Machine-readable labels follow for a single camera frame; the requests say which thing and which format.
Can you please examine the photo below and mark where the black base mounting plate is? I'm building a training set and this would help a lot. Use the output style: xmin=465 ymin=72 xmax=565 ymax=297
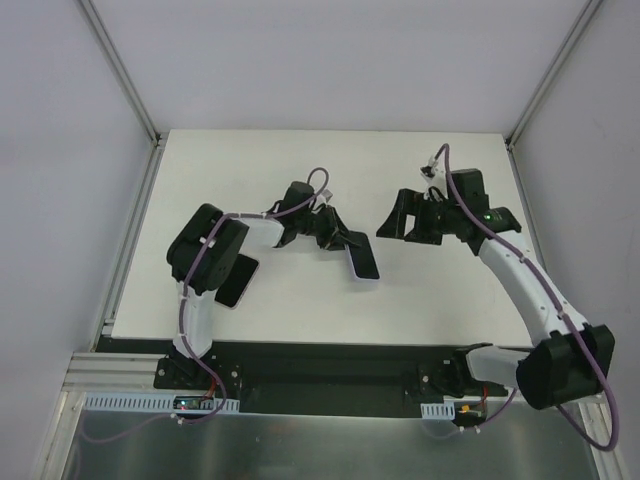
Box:
xmin=97 ymin=337 xmax=507 ymax=418

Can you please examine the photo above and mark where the phone in clear purple case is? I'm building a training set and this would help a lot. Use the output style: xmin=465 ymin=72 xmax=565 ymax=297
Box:
xmin=215 ymin=254 xmax=259 ymax=309

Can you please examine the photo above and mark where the white slotted cable duct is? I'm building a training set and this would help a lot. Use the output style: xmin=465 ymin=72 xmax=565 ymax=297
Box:
xmin=84 ymin=393 xmax=240 ymax=415
xmin=420 ymin=401 xmax=456 ymax=421

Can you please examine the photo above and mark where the left aluminium frame post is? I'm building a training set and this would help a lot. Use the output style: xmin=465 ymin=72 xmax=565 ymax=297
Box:
xmin=75 ymin=0 xmax=162 ymax=146

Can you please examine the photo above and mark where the right white slotted cable duct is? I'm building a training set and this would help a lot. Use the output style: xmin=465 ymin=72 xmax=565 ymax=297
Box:
xmin=420 ymin=401 xmax=456 ymax=421

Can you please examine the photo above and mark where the aluminium frame post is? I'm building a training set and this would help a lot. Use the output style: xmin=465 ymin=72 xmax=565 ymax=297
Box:
xmin=505 ymin=0 xmax=606 ymax=152
xmin=75 ymin=0 xmax=162 ymax=146

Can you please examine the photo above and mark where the right aluminium frame post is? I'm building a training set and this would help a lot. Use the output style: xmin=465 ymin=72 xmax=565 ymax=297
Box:
xmin=505 ymin=0 xmax=606 ymax=152

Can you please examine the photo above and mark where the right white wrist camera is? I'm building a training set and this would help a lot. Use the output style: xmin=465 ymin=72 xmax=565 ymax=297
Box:
xmin=420 ymin=157 xmax=447 ymax=196

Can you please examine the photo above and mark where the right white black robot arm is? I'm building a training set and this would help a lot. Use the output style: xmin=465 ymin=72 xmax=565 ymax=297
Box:
xmin=376 ymin=167 xmax=615 ymax=410

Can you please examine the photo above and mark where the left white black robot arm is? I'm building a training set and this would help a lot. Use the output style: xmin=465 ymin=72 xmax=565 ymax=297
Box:
xmin=166 ymin=181 xmax=380 ymax=389

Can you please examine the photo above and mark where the phone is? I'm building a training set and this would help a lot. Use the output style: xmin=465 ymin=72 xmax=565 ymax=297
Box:
xmin=346 ymin=231 xmax=380 ymax=281
xmin=215 ymin=254 xmax=259 ymax=309

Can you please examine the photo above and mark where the left white slotted cable duct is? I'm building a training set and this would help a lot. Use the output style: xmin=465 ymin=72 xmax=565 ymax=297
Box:
xmin=84 ymin=393 xmax=240 ymax=415

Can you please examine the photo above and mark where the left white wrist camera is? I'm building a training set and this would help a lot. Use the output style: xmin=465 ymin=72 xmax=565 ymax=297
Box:
xmin=318 ymin=189 xmax=333 ymax=204

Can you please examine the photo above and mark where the aluminium extrusion rail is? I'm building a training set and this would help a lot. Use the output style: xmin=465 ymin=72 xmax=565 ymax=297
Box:
xmin=63 ymin=352 xmax=163 ymax=391

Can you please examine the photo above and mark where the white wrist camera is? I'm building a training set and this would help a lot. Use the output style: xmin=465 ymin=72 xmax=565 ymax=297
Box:
xmin=318 ymin=189 xmax=333 ymax=204
xmin=420 ymin=157 xmax=447 ymax=196

